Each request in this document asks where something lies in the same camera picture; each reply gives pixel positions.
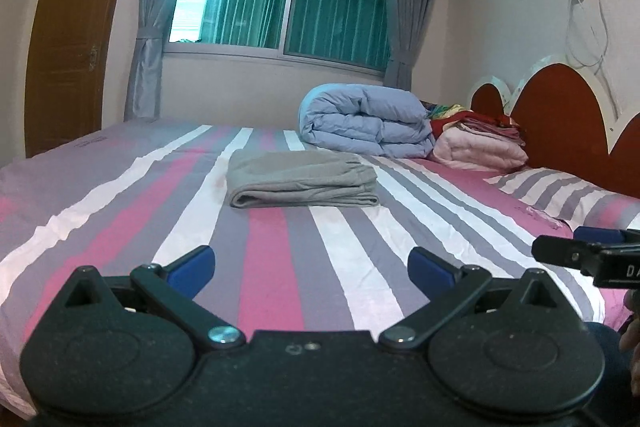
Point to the red folded cloth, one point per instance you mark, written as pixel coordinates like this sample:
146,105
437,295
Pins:
480,123

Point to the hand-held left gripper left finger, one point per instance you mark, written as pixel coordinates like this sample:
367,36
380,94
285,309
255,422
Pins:
192,265

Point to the red scalloped headboard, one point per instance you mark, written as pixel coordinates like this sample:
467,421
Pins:
560,107

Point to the colourful printed cloth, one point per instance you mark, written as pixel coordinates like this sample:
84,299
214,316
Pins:
445,109

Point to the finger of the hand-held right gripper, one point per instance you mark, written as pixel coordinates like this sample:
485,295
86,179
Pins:
600,235
560,252

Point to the striped bed sheet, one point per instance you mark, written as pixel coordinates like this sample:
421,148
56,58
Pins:
270,257

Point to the pale pink folded blanket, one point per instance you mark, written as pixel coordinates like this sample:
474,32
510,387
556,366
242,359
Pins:
475,152

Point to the grey pants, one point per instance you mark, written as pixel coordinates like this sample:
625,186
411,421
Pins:
300,177

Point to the brown wooden door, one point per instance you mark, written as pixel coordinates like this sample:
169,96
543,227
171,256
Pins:
70,57

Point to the person's right hand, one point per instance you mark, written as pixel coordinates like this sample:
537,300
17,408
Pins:
631,327

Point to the striped pillow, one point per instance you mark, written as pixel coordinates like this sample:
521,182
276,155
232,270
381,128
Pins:
560,192

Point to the blue folded quilt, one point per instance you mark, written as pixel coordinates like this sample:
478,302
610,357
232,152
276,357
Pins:
365,122

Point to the person's dark clothing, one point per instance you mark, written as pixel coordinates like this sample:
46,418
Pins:
602,357

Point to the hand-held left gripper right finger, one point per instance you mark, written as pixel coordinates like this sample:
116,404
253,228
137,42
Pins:
430,268

